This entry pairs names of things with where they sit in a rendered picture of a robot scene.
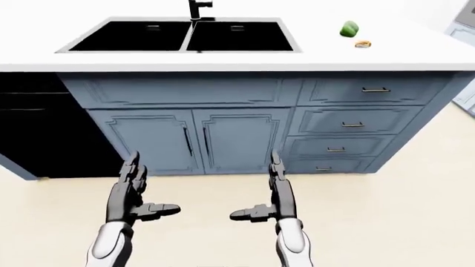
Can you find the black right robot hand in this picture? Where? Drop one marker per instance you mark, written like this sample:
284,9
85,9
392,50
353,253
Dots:
284,194

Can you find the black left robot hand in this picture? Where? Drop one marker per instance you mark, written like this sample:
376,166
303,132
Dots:
122,192

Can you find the black double basin sink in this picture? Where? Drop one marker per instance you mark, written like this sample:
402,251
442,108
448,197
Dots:
185,36

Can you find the black sink faucet spout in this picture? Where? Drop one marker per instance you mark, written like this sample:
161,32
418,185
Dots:
196,8

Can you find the blue cabinet door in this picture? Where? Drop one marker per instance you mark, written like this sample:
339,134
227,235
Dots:
241,139
148,139

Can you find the black dishwasher front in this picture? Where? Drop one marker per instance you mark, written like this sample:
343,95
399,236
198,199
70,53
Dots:
41,125

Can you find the blue false drawer panel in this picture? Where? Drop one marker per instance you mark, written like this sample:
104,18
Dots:
178,93

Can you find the small brown bread roll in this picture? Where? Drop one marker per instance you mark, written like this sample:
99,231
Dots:
363,44

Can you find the green bell pepper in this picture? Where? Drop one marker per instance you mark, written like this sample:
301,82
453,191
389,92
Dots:
349,29

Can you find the light blue background cabinet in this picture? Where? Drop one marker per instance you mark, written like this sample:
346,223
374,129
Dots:
462,69

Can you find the grey background appliance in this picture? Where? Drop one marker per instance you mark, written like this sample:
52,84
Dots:
466,14

